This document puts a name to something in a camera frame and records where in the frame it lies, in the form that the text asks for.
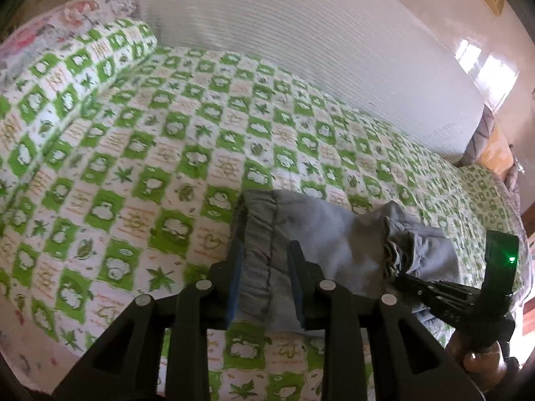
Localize grey pants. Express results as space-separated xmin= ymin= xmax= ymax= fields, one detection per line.
xmin=231 ymin=190 xmax=461 ymax=332

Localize right hand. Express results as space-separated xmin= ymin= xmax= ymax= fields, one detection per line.
xmin=445 ymin=330 xmax=520 ymax=395

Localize green white patterned bedsheet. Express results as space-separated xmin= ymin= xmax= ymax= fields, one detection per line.
xmin=0 ymin=45 xmax=528 ymax=401

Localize orange patterned cushion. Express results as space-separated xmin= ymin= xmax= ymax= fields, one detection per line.
xmin=477 ymin=123 xmax=514 ymax=180

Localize green patterned pillow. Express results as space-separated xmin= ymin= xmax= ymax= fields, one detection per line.
xmin=1 ymin=18 xmax=157 ymax=208

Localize floral pillow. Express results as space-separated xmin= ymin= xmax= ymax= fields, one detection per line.
xmin=1 ymin=0 xmax=136 ymax=85

